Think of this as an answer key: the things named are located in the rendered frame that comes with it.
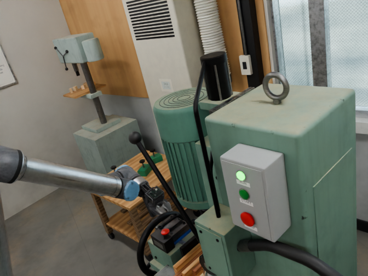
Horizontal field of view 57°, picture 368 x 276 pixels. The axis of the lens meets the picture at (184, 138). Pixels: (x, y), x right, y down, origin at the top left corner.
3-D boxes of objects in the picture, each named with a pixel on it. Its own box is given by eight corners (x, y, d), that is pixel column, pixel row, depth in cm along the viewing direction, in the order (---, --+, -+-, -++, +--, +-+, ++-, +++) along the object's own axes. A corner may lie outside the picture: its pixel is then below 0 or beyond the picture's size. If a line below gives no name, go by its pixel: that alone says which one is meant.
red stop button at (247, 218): (243, 220, 65) (241, 208, 63) (256, 226, 63) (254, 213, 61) (240, 224, 64) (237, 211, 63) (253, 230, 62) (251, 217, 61)
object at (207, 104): (225, 115, 87) (213, 50, 80) (249, 119, 81) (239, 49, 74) (203, 127, 83) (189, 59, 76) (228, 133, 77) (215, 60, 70)
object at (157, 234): (174, 222, 131) (171, 210, 129) (193, 232, 123) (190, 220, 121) (148, 241, 124) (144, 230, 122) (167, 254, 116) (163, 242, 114)
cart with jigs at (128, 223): (159, 197, 323) (141, 138, 297) (204, 214, 285) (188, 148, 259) (104, 240, 283) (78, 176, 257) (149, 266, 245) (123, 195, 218)
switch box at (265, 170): (249, 208, 72) (239, 142, 65) (292, 225, 64) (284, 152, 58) (231, 224, 68) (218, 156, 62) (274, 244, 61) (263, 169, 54)
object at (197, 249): (216, 244, 123) (212, 230, 121) (219, 246, 122) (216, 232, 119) (177, 280, 112) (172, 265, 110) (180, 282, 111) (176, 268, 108)
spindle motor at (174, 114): (204, 172, 114) (184, 84, 101) (246, 186, 101) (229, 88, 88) (166, 199, 104) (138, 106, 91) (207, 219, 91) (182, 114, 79)
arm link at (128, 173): (111, 181, 168) (127, 176, 175) (126, 195, 161) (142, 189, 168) (113, 166, 164) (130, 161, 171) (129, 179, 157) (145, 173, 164)
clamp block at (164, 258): (179, 236, 136) (174, 218, 133) (203, 249, 126) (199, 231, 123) (152, 259, 128) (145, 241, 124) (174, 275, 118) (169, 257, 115)
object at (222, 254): (227, 248, 86) (217, 201, 80) (256, 264, 79) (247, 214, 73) (205, 270, 81) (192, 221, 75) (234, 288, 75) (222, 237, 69)
